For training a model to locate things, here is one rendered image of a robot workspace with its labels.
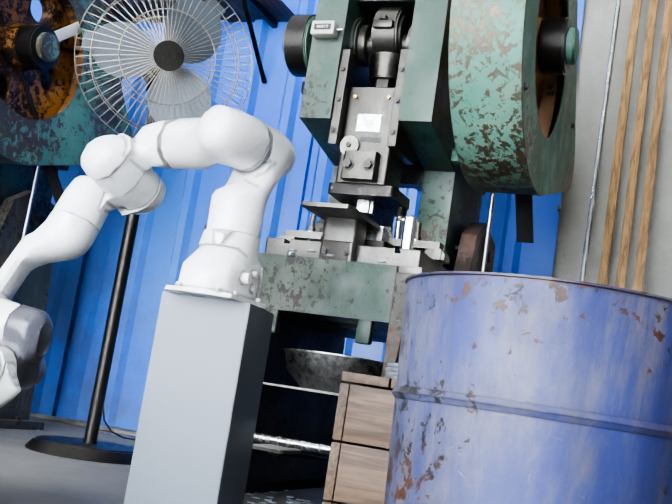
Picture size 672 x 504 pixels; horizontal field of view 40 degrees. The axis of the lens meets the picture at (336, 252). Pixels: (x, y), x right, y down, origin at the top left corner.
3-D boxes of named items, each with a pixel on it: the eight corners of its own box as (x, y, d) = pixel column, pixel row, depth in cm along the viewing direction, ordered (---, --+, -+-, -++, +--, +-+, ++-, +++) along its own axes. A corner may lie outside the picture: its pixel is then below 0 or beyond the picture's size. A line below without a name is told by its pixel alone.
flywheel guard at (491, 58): (510, 144, 211) (552, -184, 223) (392, 139, 221) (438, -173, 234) (568, 239, 305) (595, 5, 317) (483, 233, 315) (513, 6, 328)
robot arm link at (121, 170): (202, 137, 209) (145, 137, 218) (157, 92, 196) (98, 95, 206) (170, 211, 202) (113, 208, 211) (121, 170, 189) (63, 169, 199)
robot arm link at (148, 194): (75, 140, 212) (121, 178, 224) (42, 208, 205) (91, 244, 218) (135, 141, 201) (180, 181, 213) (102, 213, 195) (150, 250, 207)
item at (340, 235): (342, 254, 232) (350, 202, 234) (292, 249, 237) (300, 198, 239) (374, 272, 255) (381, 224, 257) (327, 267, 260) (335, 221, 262)
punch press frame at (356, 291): (374, 463, 223) (449, -54, 244) (218, 435, 240) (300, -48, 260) (453, 461, 296) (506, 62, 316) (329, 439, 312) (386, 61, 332)
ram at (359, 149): (380, 180, 251) (395, 76, 256) (329, 177, 257) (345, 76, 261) (398, 196, 267) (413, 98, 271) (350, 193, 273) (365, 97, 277)
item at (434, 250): (443, 260, 250) (448, 223, 252) (384, 254, 257) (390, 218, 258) (449, 264, 256) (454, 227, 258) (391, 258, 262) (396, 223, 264)
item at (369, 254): (418, 273, 240) (421, 250, 241) (262, 257, 257) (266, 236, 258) (447, 291, 267) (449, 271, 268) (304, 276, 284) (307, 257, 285)
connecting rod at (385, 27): (389, 109, 257) (406, -7, 262) (348, 108, 262) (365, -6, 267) (410, 133, 276) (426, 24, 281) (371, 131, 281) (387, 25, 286)
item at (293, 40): (313, 75, 269) (325, 3, 272) (277, 74, 273) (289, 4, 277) (340, 102, 289) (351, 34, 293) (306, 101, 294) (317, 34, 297)
